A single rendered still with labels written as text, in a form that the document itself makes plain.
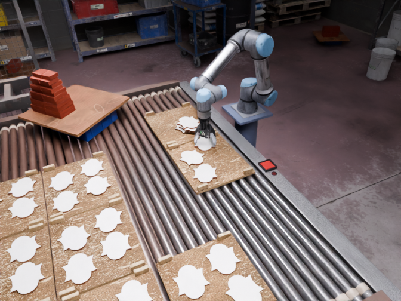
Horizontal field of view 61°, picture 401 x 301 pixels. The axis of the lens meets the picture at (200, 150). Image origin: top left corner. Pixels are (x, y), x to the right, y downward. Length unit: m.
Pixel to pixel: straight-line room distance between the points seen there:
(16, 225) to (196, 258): 0.85
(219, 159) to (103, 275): 0.86
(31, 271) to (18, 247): 0.15
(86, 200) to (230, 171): 0.75
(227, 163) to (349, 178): 1.76
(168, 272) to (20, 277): 0.58
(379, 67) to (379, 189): 2.31
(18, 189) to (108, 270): 0.74
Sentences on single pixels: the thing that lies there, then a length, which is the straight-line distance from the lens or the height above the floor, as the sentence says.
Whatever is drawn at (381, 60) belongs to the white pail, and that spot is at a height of 0.30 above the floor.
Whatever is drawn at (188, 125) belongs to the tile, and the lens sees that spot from 2.09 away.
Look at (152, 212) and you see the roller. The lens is 1.65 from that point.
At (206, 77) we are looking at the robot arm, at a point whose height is 1.30.
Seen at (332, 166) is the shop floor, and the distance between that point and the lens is 3.49.
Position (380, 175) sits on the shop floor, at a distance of 3.54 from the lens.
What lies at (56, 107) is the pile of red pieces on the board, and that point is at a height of 1.12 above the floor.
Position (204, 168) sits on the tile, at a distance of 1.81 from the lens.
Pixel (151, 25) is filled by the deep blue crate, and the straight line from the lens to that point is 6.28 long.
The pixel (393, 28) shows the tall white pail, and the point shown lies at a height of 0.39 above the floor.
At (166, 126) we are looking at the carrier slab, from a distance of 2.19.
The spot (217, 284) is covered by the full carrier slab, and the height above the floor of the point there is 0.94.
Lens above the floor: 2.11
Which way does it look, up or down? 37 degrees down
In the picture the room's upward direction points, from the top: 2 degrees counter-clockwise
